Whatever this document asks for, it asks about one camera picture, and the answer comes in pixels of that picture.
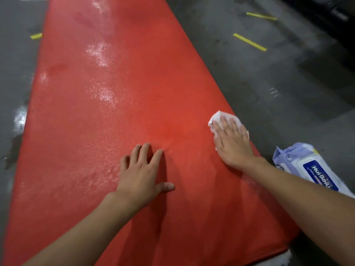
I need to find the person's right hand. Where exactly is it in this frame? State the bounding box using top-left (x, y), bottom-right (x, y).
top-left (212, 116), bottom-right (263, 173)

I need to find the person's left hand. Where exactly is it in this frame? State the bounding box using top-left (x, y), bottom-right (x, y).
top-left (116, 143), bottom-right (176, 211)

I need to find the white wet wipe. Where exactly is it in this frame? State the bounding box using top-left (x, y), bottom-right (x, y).
top-left (208, 110), bottom-right (250, 151)

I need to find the red mat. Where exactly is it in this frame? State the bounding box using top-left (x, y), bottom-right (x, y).
top-left (3, 0), bottom-right (301, 266)

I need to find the pale blue wipes pack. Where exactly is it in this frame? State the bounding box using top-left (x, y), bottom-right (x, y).
top-left (273, 142), bottom-right (355, 199)

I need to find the person's left forearm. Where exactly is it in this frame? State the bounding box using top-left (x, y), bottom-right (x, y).
top-left (23, 191), bottom-right (139, 266)

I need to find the person's right forearm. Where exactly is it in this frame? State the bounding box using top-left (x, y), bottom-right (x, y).
top-left (245, 157), bottom-right (355, 266)

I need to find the white fluffy padding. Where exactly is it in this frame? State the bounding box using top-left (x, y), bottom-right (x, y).
top-left (254, 248), bottom-right (292, 266)

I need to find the black gym machine frame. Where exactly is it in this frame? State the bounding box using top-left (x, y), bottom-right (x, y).
top-left (278, 0), bottom-right (355, 50)

